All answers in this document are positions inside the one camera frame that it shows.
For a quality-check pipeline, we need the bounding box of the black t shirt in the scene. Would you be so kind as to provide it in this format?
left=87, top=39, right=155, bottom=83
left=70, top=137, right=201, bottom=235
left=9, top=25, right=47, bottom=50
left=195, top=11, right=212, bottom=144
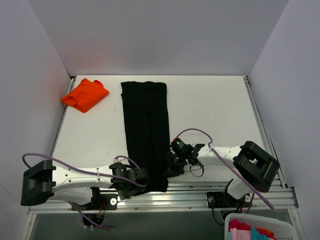
left=121, top=81, right=170, bottom=192

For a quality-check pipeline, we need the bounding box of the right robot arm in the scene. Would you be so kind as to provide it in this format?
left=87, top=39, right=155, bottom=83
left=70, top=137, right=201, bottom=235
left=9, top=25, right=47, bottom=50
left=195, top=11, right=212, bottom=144
left=165, top=138, right=280, bottom=207

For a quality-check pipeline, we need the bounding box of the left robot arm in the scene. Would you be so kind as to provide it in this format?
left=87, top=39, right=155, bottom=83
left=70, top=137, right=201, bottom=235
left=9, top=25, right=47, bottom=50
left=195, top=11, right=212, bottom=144
left=20, top=160, right=149, bottom=210

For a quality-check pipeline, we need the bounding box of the white laundry basket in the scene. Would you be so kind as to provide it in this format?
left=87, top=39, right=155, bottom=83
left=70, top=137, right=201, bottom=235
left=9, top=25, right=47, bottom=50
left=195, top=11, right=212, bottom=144
left=224, top=213, right=298, bottom=240

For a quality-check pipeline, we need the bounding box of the pink garment in basket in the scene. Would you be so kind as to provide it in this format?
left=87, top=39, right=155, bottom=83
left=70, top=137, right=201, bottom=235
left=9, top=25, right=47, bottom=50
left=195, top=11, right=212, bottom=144
left=228, top=219, right=252, bottom=240

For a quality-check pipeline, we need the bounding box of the orange folded t shirt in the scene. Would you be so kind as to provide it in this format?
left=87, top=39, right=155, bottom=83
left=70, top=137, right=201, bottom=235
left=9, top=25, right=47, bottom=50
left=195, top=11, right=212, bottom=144
left=60, top=78, right=110, bottom=113

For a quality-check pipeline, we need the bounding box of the teal garment in basket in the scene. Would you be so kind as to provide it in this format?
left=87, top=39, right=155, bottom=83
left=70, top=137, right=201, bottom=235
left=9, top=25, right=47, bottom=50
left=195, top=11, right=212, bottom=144
left=250, top=227, right=269, bottom=240

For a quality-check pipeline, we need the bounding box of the orange garment in basket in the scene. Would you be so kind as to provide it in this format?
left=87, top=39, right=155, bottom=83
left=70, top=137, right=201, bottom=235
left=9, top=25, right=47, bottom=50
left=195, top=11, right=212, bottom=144
left=256, top=227, right=274, bottom=238

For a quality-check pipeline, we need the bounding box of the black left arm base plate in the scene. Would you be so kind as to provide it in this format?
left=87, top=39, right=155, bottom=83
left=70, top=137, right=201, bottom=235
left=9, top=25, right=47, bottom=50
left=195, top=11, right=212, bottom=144
left=94, top=193, right=118, bottom=211

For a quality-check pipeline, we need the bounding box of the aluminium frame rail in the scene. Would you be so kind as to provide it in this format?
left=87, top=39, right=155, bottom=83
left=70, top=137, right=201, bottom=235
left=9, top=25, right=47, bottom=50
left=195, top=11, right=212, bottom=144
left=28, top=180, right=299, bottom=214

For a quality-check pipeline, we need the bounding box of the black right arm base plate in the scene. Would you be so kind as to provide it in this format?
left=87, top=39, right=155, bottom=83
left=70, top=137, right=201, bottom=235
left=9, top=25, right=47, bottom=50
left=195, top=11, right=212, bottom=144
left=206, top=191, right=251, bottom=209

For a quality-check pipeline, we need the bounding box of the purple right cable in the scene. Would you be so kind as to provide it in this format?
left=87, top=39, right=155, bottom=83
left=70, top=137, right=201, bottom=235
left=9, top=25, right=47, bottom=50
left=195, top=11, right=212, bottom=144
left=172, top=128, right=275, bottom=215

